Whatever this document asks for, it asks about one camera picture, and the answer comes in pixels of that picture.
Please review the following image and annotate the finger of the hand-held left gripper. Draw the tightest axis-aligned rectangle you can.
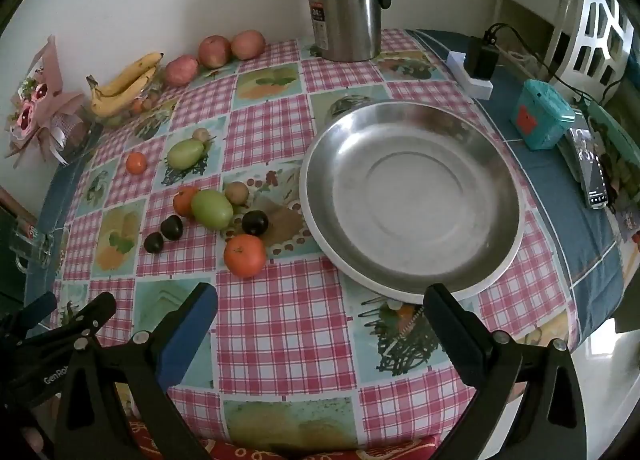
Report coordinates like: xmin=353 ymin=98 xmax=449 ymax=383
xmin=0 ymin=291 xmax=57 ymax=341
xmin=0 ymin=292 xmax=117 ymax=408

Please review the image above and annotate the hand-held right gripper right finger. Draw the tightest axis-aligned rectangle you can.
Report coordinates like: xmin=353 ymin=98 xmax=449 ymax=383
xmin=424 ymin=283 xmax=587 ymax=460

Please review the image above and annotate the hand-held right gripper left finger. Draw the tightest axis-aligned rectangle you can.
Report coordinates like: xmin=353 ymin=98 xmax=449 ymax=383
xmin=55 ymin=282 xmax=218 ymax=460

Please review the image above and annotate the green mango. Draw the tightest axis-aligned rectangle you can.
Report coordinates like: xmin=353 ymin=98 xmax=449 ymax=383
xmin=166 ymin=139 xmax=206 ymax=170
xmin=190 ymin=189 xmax=234 ymax=231

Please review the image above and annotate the round stainless steel plate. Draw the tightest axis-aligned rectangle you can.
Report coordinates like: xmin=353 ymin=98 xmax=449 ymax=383
xmin=299 ymin=101 xmax=526 ymax=303

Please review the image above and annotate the clear plastic holder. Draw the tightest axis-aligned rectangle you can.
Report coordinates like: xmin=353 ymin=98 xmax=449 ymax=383
xmin=7 ymin=212 xmax=68 ymax=273

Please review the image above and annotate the pink checkered tablecloth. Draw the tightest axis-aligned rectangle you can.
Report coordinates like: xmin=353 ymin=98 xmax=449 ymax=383
xmin=47 ymin=29 xmax=581 ymax=451

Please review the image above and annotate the red patterned cloth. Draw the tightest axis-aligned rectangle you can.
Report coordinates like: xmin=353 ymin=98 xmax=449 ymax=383
xmin=127 ymin=415 xmax=441 ymax=460

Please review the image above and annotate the pink flower bouquet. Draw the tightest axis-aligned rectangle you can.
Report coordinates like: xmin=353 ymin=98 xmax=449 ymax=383
xmin=4 ymin=35 xmax=98 ymax=168

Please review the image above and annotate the black smartphone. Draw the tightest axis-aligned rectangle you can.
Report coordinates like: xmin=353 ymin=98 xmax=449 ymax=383
xmin=567 ymin=112 xmax=611 ymax=211

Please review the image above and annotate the yellow banana bunch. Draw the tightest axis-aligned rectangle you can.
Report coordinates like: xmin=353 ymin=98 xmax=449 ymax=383
xmin=86 ymin=52 xmax=165 ymax=118

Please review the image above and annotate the clear plastic fruit box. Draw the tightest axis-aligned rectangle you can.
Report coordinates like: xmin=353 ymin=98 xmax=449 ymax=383
xmin=100 ymin=85 xmax=171 ymax=128

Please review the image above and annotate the teal box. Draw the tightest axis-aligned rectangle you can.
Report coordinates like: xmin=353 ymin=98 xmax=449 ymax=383
xmin=515 ymin=79 xmax=577 ymax=151

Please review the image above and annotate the teal plastic tool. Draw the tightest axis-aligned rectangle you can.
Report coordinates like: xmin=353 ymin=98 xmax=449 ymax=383
xmin=582 ymin=100 xmax=640 ymax=166

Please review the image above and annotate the red apple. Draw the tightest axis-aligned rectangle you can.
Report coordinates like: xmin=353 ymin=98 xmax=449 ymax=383
xmin=165 ymin=55 xmax=200 ymax=88
xmin=198 ymin=35 xmax=232 ymax=69
xmin=230 ymin=30 xmax=266 ymax=61

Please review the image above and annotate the white power strip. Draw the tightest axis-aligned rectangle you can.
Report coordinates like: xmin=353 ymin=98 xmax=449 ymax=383
xmin=446 ymin=51 xmax=494 ymax=101

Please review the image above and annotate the black charger plug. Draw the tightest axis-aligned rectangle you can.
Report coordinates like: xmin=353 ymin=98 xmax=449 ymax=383
xmin=465 ymin=35 xmax=499 ymax=81

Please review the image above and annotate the stainless steel thermos jug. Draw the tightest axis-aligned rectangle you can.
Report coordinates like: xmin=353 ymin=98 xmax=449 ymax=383
xmin=306 ymin=0 xmax=393 ymax=62

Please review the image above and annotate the white plastic chair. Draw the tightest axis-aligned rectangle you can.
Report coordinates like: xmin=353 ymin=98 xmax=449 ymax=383
xmin=547 ymin=0 xmax=636 ymax=101

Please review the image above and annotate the black cable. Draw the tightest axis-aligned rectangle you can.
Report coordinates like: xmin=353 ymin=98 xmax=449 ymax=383
xmin=482 ymin=22 xmax=626 ymax=108

